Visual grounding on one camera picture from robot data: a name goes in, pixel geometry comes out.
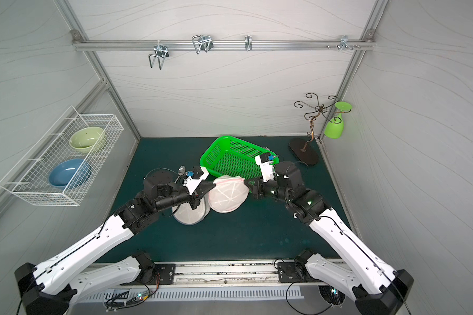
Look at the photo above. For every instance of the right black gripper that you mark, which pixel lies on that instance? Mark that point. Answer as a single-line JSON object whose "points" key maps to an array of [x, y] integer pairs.
{"points": [[260, 189]]}

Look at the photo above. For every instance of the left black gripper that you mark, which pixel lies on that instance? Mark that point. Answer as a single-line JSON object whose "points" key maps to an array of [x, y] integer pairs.
{"points": [[197, 196]]}

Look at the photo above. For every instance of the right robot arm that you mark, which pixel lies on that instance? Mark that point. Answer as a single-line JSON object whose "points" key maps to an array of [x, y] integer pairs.
{"points": [[310, 208]]}

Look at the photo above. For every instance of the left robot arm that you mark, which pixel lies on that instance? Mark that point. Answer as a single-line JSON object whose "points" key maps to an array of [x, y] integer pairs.
{"points": [[53, 286]]}

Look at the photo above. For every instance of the metal spoon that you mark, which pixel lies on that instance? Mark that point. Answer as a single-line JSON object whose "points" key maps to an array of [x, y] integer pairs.
{"points": [[181, 173]]}

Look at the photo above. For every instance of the green plastic basket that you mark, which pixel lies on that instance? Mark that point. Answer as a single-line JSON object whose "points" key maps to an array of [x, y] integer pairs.
{"points": [[234, 157]]}

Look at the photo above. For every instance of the bronze cup tree stand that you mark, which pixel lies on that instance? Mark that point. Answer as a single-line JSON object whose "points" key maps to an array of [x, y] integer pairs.
{"points": [[302, 149]]}

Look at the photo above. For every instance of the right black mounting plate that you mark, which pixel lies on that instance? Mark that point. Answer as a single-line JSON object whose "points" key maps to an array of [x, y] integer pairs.
{"points": [[290, 272]]}

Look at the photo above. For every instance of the black mounting plate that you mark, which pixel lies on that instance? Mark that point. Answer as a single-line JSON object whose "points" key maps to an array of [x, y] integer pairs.
{"points": [[290, 272], [162, 274]]}

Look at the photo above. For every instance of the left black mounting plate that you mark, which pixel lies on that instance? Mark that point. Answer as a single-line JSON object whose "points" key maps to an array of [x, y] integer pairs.
{"points": [[162, 274]]}

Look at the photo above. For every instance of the green plastic wine glass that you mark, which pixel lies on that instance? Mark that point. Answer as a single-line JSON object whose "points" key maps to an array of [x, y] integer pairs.
{"points": [[335, 125]]}

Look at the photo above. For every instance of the light green bowl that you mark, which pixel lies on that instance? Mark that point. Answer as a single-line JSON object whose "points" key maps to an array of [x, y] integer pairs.
{"points": [[89, 139]]}

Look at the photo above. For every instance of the blue bowl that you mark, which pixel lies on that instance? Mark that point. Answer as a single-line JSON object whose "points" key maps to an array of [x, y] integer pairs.
{"points": [[70, 174]]}

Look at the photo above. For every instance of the double prong metal hook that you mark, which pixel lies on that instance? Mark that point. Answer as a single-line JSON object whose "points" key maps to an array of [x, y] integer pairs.
{"points": [[159, 55]]}

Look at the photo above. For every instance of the looped metal hook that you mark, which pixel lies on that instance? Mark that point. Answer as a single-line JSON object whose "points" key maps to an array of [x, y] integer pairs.
{"points": [[202, 43]]}

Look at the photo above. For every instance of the small flat metal hook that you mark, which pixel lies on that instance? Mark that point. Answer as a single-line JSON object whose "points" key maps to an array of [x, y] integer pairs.
{"points": [[248, 42]]}

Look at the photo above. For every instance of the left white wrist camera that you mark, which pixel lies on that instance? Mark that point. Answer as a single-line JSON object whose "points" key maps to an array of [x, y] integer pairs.
{"points": [[192, 178]]}

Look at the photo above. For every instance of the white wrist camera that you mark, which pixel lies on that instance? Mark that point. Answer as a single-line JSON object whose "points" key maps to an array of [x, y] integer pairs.
{"points": [[266, 162], [192, 178]]}

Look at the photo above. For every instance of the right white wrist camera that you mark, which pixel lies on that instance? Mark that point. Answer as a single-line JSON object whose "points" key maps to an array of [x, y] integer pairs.
{"points": [[266, 162]]}

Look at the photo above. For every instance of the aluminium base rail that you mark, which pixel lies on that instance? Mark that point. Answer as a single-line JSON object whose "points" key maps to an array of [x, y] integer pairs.
{"points": [[228, 271]]}

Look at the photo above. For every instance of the round floor cable port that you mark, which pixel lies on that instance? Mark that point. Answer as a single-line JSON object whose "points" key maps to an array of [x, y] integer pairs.
{"points": [[331, 295]]}

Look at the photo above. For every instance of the white slotted cable duct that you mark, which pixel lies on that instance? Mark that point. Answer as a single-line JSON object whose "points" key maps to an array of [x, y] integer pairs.
{"points": [[171, 294]]}

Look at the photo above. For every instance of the white wire wall basket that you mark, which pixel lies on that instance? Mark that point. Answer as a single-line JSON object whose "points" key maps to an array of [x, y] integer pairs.
{"points": [[29, 178]]}

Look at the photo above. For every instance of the right metal rail hook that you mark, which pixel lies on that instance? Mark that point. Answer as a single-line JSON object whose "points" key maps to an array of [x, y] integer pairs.
{"points": [[344, 45]]}

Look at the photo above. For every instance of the aluminium top rail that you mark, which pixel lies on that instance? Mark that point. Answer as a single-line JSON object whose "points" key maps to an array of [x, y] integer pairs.
{"points": [[220, 45]]}

